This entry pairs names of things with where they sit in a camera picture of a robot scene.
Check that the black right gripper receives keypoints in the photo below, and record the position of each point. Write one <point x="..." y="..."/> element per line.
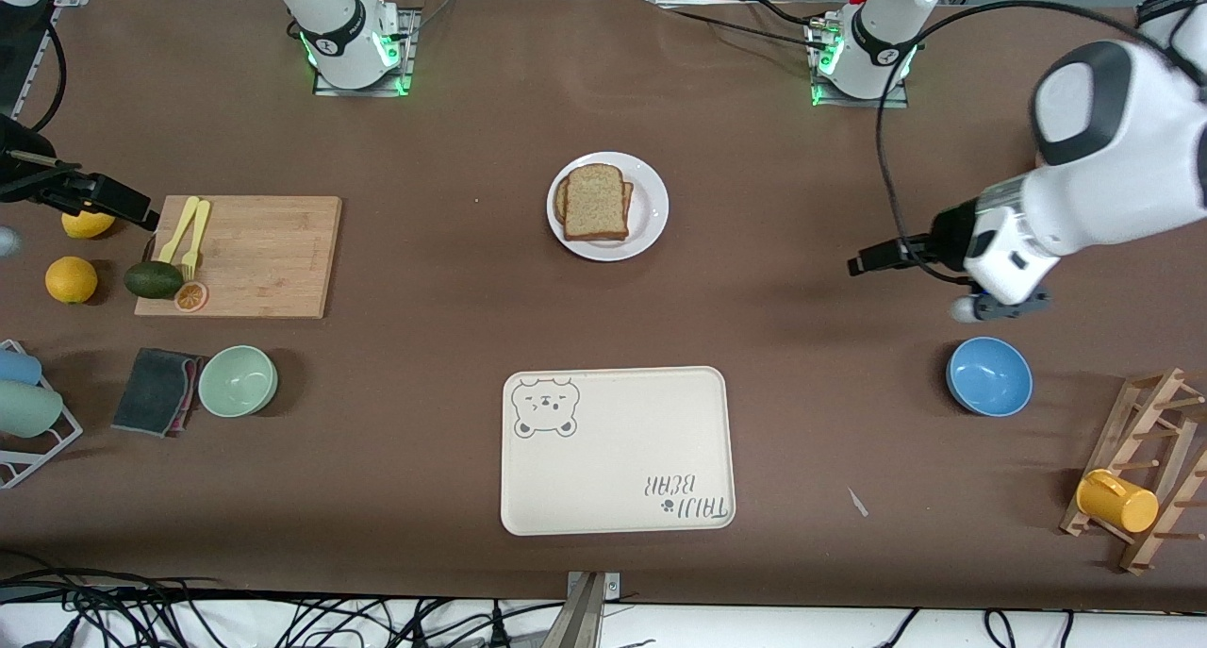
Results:
<point x="28" y="169"/>

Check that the light blue cup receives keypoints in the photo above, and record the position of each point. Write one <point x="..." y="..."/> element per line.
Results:
<point x="19" y="367"/>

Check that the blue bowl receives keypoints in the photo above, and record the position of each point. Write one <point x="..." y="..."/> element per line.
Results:
<point x="990" y="376"/>

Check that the grey folded cloth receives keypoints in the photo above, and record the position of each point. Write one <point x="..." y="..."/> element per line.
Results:
<point x="151" y="393"/>

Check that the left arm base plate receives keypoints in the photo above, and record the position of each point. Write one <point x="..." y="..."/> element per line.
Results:
<point x="863" y="103"/>

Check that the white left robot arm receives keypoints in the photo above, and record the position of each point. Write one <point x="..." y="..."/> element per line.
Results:
<point x="1113" y="157"/>

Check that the plain bread slice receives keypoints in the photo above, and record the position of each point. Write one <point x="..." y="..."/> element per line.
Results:
<point x="596" y="205"/>

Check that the white round plate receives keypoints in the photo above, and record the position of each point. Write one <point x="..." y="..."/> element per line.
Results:
<point x="651" y="224"/>

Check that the yellow cup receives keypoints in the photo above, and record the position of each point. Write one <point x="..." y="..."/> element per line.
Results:
<point x="1117" y="502"/>

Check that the yellow plastic knife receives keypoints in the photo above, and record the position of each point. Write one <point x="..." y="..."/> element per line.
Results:
<point x="179" y="233"/>

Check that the orange slice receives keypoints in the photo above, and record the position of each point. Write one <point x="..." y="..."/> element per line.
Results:
<point x="191" y="297"/>

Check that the yellow lemon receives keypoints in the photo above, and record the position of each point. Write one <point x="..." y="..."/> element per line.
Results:
<point x="71" y="280"/>
<point x="85" y="227"/>

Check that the wooden cutting board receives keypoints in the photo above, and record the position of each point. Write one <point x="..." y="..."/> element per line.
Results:
<point x="236" y="252"/>

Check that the pale green cup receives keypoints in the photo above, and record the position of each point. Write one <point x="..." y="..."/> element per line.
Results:
<point x="28" y="409"/>

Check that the small white paper scrap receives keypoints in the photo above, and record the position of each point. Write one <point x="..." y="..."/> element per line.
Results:
<point x="857" y="503"/>

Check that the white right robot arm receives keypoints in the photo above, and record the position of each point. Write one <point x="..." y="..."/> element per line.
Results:
<point x="344" y="35"/>

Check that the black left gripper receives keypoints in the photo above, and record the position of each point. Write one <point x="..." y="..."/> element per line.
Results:
<point x="947" y="232"/>

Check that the cream bear tray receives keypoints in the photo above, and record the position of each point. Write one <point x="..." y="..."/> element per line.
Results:
<point x="618" y="450"/>

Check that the wooden peg rack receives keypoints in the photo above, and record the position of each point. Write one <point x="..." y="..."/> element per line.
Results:
<point x="1146" y="422"/>

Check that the pale green bowl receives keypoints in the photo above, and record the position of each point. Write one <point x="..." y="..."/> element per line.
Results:
<point x="238" y="382"/>

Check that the yellow plastic fork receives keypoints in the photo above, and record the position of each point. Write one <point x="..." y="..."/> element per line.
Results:
<point x="198" y="233"/>

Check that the green avocado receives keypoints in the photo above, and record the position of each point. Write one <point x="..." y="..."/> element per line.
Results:
<point x="154" y="280"/>

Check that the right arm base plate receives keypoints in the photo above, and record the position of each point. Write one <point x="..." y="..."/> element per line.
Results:
<point x="363" y="91"/>

